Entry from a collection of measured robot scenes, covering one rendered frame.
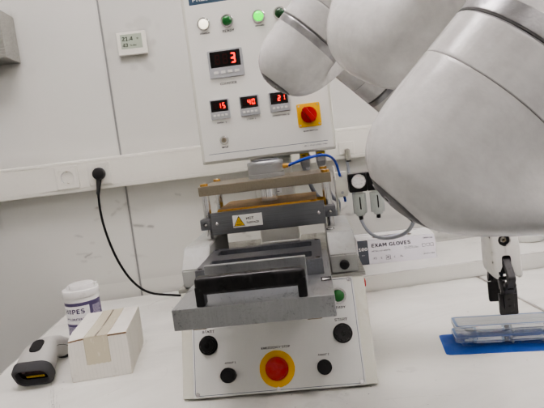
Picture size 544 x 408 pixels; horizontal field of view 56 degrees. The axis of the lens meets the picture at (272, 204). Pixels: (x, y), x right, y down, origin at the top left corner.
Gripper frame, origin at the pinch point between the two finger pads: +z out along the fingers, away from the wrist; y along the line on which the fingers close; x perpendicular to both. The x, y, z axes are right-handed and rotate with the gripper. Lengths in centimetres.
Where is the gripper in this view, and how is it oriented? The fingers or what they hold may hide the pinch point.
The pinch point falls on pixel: (502, 299)
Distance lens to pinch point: 107.4
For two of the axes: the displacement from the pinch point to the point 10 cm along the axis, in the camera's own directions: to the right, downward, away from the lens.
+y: 1.7, -1.2, 9.8
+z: 1.2, 9.9, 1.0
